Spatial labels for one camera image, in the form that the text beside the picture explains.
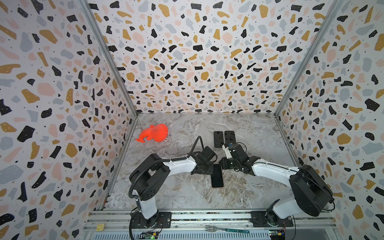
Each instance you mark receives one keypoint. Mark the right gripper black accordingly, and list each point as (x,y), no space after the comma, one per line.
(225,163)

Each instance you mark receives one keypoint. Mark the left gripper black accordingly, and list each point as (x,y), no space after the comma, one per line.
(210,171)

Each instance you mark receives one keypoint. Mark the black phone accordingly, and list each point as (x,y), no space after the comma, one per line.
(217,177)

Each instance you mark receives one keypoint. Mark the light blue phone case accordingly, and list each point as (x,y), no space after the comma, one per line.
(218,139)

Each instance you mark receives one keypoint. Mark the black phone case camera cutout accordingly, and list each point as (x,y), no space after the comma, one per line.
(230,137)

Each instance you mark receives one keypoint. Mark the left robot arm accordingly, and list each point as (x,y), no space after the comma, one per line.
(150,175)

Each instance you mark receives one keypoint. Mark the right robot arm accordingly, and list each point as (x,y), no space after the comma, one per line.
(311,194)

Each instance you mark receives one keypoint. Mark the red plush toy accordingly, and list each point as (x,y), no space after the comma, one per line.
(157,133)

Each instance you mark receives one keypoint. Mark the right circuit board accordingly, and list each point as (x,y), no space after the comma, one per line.
(276,235)

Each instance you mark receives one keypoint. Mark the circuit board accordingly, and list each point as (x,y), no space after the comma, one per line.
(149,236)
(276,235)

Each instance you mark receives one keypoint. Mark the left circuit board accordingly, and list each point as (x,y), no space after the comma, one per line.
(149,236)

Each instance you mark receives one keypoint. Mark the yellow sticker tag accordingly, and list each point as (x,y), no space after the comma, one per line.
(100,227)

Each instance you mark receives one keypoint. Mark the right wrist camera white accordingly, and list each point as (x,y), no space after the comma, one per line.
(227,148)

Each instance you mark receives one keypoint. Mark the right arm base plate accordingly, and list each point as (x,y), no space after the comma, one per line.
(269,219)

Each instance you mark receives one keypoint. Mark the silver fork green handle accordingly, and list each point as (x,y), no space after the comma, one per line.
(214,229)

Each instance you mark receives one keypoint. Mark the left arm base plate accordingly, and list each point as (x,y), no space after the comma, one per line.
(160,220)

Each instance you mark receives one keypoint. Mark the aluminium rail frame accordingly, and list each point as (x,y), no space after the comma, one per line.
(190,225)

